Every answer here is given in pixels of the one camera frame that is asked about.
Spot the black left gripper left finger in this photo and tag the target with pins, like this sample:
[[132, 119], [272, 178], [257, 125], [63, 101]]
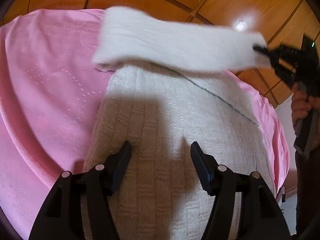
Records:
[[77, 204]]

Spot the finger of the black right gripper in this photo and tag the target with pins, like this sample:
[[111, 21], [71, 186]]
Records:
[[265, 51]]

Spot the white knitted sweater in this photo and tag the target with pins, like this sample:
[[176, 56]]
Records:
[[172, 85]]

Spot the person's right hand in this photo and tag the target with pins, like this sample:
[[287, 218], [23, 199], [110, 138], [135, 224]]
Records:
[[302, 104]]

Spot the wooden wardrobe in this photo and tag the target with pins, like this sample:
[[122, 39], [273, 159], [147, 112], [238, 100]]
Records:
[[49, 43]]

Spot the pink bed sheet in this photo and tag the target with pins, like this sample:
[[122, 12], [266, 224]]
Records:
[[39, 143]]

